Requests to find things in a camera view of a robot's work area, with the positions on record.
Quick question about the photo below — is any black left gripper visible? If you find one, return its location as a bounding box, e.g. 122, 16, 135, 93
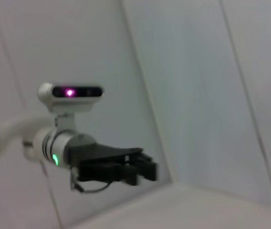
65, 133, 160, 187

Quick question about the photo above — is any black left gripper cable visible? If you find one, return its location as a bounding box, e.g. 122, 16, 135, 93
69, 166, 117, 194

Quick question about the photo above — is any silver camera mount bracket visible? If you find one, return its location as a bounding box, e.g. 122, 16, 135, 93
53, 111, 76, 132

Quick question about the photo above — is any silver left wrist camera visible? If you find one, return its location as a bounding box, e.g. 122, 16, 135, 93
37, 82, 104, 113

